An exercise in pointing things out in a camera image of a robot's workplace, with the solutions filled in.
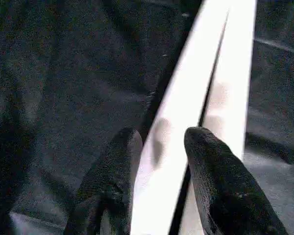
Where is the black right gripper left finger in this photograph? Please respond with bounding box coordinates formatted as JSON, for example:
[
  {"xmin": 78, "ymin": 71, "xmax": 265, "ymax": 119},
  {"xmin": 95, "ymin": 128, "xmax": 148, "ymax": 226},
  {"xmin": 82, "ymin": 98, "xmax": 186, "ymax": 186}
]
[{"xmin": 63, "ymin": 127, "xmax": 145, "ymax": 235}]

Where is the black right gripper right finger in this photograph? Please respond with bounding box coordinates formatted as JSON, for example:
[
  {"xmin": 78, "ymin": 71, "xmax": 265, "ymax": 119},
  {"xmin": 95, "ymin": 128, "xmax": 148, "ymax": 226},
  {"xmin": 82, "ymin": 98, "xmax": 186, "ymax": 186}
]
[{"xmin": 184, "ymin": 126, "xmax": 289, "ymax": 235}]

